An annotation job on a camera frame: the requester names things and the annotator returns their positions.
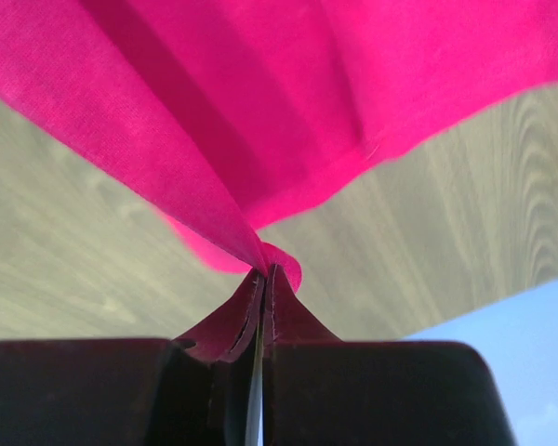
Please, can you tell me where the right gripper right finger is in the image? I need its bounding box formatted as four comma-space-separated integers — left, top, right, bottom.
262, 265, 349, 445

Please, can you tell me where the pink red t shirt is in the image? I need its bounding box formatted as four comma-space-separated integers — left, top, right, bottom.
0, 1, 558, 286

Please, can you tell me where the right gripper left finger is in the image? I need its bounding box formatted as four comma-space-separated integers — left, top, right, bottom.
145, 271, 264, 445

